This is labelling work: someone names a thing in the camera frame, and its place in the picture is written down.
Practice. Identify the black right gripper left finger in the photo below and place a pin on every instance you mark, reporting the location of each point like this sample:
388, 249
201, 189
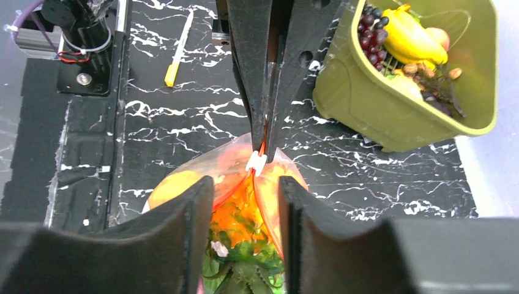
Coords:
160, 251

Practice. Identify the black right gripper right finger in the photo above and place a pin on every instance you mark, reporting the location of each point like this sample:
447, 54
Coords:
328, 253

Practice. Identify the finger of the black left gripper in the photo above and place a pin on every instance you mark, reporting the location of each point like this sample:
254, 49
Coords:
272, 45

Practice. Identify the yellow toy lemon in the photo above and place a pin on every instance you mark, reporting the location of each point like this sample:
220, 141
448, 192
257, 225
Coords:
170, 187

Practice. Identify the orange spiky toy fruit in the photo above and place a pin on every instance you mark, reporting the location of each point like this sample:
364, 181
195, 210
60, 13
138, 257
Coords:
240, 255

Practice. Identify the clear zip bag orange zipper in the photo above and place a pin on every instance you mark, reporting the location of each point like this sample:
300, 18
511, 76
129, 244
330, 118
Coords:
265, 182

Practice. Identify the olive green plastic bin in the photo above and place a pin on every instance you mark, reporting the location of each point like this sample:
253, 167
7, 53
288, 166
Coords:
350, 90

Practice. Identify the dark purple toy grapes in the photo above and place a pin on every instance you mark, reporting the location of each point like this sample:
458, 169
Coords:
372, 34

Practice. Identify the white pen yellow cap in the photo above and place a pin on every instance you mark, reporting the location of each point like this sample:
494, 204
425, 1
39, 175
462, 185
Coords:
171, 73

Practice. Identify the yellow toy banana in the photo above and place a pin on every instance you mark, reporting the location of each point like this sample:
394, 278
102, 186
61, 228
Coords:
408, 41

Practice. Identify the dark brown toy fruit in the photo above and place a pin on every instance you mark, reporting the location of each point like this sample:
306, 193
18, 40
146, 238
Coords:
436, 85

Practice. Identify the red toy peach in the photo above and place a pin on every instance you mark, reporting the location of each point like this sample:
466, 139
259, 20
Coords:
440, 36

